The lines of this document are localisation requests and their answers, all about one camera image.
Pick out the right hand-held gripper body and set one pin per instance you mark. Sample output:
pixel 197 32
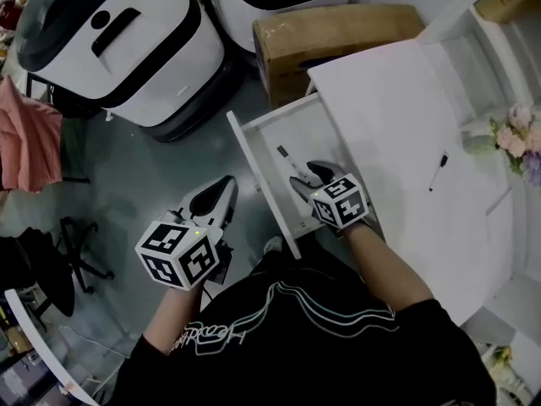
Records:
pixel 338 203

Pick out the person's left forearm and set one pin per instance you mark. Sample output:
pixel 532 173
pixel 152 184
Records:
pixel 173 319

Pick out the person's white shoe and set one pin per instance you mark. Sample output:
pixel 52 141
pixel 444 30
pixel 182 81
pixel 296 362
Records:
pixel 273 245

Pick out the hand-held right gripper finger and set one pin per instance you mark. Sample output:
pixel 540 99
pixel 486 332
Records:
pixel 301 190
pixel 324 171

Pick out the pink and purple flower bouquet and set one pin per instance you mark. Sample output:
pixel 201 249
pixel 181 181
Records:
pixel 522 142

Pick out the white drawer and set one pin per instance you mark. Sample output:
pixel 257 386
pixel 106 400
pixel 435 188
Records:
pixel 270 142

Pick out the white desk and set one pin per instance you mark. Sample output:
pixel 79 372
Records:
pixel 401 121

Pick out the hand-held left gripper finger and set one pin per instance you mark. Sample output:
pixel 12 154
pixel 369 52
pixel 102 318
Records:
pixel 231 203
pixel 202 210

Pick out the white desk shelf unit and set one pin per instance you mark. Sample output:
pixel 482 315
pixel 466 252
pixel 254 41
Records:
pixel 486 66

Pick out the slim black-capped pen item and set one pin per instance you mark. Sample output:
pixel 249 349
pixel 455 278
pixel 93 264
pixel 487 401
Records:
pixel 439 169

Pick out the person's black printed shirt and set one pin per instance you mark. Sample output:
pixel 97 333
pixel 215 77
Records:
pixel 321 353

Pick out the large brown cardboard box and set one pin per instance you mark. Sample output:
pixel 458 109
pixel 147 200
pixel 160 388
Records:
pixel 321 32

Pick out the black office chair base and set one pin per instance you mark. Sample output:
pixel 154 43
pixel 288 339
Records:
pixel 80 252

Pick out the pink cloth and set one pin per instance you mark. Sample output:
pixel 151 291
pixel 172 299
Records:
pixel 25 142

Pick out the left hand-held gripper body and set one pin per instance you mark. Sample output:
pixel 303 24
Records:
pixel 169 254

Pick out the black garment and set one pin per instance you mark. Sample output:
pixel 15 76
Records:
pixel 34 269

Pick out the person's right forearm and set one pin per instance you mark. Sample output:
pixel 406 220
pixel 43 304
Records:
pixel 389 273

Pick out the white table edge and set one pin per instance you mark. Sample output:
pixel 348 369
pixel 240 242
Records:
pixel 38 345

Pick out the black and white marker item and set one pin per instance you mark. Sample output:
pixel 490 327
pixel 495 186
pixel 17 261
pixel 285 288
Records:
pixel 284 154

